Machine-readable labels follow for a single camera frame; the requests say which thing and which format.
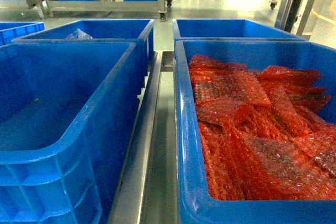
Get blue bin rear left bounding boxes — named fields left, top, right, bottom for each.
left=13, top=19, right=155, bottom=75

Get blue bin rear right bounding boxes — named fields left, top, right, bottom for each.
left=173, top=19, right=303, bottom=40

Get near steel shelf rack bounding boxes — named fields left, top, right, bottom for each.
left=107, top=0, right=336, bottom=224

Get empty blue bin front left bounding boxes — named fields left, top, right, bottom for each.
left=1, top=42, right=145, bottom=223

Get blue bin with red bags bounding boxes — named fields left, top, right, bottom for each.
left=174, top=39, right=335, bottom=223

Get blue bin far left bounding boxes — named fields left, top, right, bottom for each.
left=1, top=22, right=45, bottom=46

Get red bubble wrap bags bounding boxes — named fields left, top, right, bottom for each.
left=188, top=55, right=335, bottom=200

